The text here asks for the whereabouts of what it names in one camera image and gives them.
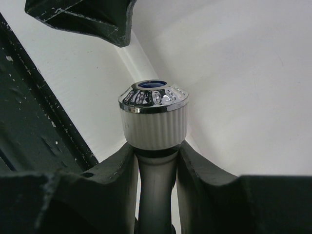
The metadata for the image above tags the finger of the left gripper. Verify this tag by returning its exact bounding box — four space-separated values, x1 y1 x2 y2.
24 0 136 48

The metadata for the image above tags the white PVC pipe frame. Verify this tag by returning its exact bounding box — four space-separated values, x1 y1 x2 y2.
114 32 159 95

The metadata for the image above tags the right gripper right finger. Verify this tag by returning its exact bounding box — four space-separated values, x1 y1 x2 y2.
176 142 312 234

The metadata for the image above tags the white faucet with chrome knob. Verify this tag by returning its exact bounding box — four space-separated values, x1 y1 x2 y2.
118 79 189 234

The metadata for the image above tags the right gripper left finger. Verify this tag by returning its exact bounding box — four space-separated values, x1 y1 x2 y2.
0 144 138 234

